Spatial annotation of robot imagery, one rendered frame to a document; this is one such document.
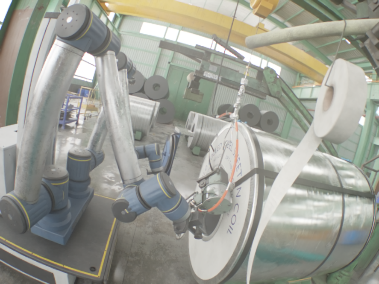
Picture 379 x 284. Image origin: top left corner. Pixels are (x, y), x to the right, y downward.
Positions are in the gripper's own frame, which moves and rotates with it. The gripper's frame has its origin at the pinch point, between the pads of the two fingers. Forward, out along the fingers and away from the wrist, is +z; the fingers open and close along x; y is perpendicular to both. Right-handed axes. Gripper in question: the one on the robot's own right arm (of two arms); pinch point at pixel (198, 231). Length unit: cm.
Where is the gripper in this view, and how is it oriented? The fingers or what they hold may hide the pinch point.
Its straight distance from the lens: 97.2
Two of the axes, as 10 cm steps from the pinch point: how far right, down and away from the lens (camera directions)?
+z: 4.9, 7.5, 4.5
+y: 1.0, -5.6, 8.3
